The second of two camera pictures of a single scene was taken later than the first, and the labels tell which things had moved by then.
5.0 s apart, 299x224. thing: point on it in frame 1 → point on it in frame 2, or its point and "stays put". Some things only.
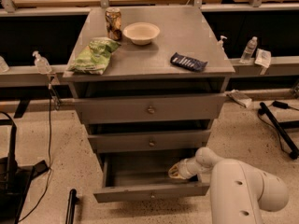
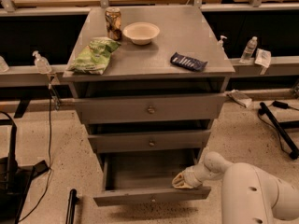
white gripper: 186,169 → 193,177
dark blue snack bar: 189,63 stays put
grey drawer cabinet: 148,83 stays put
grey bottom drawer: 130,176 stays put
